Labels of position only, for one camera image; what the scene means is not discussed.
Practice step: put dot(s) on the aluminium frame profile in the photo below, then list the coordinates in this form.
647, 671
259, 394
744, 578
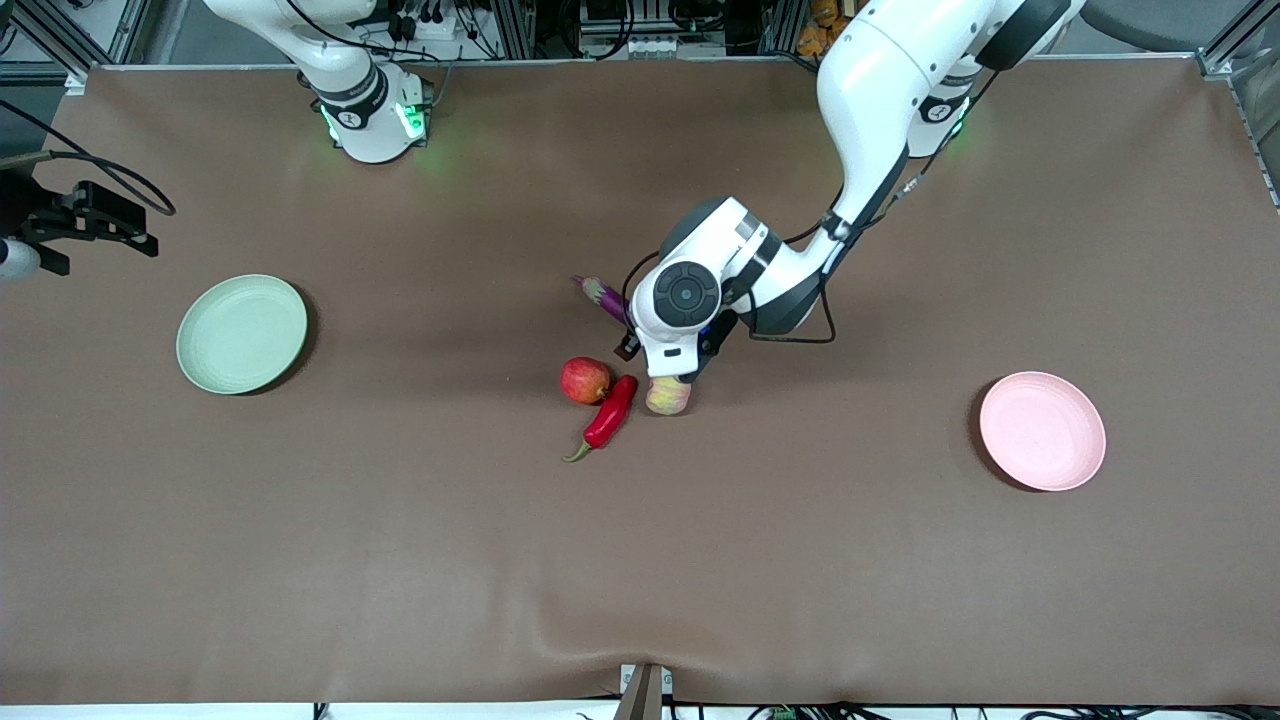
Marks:
510, 30
60, 38
1225, 50

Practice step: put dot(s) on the red chili pepper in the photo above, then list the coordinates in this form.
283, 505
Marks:
612, 412

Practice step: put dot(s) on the brown table mat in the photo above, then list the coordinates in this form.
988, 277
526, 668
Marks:
400, 550

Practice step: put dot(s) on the pale green plate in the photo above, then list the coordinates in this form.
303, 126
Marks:
240, 335

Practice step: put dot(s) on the pink plate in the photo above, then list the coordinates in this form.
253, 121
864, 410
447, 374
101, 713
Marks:
1042, 432

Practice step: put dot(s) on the orange snack pile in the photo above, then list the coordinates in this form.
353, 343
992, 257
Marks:
815, 40

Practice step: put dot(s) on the grey metal mount post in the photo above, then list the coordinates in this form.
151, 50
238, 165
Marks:
642, 695

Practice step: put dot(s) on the yellow pink peach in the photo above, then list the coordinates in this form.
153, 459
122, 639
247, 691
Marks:
668, 398

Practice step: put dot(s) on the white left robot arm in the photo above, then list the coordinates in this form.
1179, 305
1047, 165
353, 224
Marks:
880, 90

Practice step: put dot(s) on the grey electronics box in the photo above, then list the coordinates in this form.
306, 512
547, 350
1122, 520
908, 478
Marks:
630, 45

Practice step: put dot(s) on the red apple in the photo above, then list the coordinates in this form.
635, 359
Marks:
585, 381

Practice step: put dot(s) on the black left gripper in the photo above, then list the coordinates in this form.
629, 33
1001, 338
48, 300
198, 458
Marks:
712, 351

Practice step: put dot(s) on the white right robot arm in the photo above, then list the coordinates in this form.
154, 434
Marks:
370, 130

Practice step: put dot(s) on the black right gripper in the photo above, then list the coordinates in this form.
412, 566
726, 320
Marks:
28, 214

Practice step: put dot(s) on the purple eggplant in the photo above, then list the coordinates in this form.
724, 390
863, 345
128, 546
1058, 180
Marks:
600, 295

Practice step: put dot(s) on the white power strip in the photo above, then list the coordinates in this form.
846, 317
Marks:
445, 25

